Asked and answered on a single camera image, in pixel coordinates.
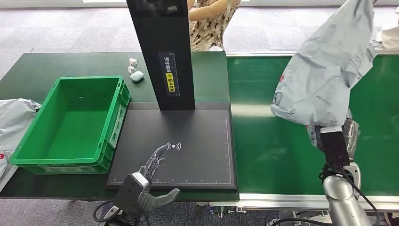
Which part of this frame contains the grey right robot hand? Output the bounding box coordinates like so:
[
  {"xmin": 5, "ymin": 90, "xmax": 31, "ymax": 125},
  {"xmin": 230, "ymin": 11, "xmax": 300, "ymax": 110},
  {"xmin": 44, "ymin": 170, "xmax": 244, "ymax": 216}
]
[{"xmin": 342, "ymin": 109, "xmax": 362, "ymax": 161}]

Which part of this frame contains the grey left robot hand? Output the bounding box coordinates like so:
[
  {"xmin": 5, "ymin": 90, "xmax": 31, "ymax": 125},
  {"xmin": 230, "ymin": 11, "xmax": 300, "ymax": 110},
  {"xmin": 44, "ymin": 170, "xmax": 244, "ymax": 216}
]
[{"xmin": 136, "ymin": 144, "xmax": 182, "ymax": 214}]

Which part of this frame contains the grey plastic mailer package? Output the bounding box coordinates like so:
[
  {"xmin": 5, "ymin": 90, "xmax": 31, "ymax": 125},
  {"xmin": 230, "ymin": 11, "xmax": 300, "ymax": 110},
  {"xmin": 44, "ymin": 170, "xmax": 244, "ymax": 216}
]
[{"xmin": 270, "ymin": 0, "xmax": 379, "ymax": 148}]

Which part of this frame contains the black inbound scanner machine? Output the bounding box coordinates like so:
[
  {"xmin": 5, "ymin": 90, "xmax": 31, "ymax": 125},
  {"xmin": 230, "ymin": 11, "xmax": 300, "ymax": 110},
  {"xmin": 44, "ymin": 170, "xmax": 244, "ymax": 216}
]
[{"xmin": 105, "ymin": 0, "xmax": 239, "ymax": 193}]

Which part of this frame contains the green conveyor belt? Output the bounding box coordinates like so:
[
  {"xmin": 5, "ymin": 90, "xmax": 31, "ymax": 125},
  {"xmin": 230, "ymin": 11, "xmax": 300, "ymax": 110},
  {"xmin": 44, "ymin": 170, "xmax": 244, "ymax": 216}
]
[{"xmin": 225, "ymin": 49, "xmax": 399, "ymax": 226}]

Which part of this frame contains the black yellow ruler label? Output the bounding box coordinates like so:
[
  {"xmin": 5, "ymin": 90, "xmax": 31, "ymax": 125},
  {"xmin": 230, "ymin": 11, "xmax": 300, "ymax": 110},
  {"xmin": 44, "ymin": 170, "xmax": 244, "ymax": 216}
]
[{"xmin": 158, "ymin": 51, "xmax": 181, "ymax": 97}]

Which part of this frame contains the white earbuds case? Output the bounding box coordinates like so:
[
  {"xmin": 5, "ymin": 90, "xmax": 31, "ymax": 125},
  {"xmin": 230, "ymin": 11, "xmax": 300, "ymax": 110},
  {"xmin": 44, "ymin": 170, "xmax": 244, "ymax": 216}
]
[{"xmin": 129, "ymin": 70, "xmax": 145, "ymax": 83}]

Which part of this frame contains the green plastic crate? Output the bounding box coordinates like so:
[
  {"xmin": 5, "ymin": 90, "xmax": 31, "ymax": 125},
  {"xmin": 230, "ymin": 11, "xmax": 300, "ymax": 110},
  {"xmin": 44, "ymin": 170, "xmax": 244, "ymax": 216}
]
[{"xmin": 9, "ymin": 75, "xmax": 131, "ymax": 176}]

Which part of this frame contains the person in white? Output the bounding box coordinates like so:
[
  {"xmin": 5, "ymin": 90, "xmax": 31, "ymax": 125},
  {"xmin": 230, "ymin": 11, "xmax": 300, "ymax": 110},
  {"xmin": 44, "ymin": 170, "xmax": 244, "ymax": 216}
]
[{"xmin": 371, "ymin": 5, "xmax": 399, "ymax": 51}]

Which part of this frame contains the person in patterned top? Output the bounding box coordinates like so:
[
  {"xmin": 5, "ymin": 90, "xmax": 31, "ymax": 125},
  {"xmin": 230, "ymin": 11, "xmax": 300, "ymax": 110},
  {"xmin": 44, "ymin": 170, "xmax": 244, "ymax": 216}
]
[{"xmin": 186, "ymin": 0, "xmax": 242, "ymax": 52}]

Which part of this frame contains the crumpled grey mailer bag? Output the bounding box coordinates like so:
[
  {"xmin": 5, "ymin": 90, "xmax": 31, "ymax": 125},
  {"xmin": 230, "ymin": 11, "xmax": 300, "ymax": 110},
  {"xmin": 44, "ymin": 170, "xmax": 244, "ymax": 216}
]
[{"xmin": 0, "ymin": 98, "xmax": 42, "ymax": 192}]

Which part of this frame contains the dark green table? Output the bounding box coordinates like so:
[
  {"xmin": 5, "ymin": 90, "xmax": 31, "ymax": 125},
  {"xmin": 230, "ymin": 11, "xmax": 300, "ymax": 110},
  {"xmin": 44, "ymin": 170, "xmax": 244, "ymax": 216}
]
[{"xmin": 0, "ymin": 51, "xmax": 241, "ymax": 202}]

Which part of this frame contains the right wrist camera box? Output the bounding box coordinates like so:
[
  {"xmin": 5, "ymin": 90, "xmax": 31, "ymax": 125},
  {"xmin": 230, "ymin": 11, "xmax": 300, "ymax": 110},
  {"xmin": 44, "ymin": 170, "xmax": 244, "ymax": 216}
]
[{"xmin": 318, "ymin": 125, "xmax": 351, "ymax": 171}]

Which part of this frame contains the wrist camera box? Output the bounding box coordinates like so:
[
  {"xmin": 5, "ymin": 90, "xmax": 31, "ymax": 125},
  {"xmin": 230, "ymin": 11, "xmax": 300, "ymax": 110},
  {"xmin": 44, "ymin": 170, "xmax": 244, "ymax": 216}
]
[
  {"xmin": 112, "ymin": 172, "xmax": 151, "ymax": 219},
  {"xmin": 318, "ymin": 125, "xmax": 351, "ymax": 171}
]

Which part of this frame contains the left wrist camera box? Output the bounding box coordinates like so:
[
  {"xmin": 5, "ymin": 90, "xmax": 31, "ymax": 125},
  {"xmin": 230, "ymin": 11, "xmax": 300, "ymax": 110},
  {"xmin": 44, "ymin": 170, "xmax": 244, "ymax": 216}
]
[{"xmin": 112, "ymin": 172, "xmax": 151, "ymax": 219}]

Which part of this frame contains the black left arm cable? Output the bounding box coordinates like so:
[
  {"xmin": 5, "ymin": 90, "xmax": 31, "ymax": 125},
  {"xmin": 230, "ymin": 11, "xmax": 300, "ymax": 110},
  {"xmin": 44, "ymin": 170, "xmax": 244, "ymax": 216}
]
[{"xmin": 92, "ymin": 200, "xmax": 115, "ymax": 224}]

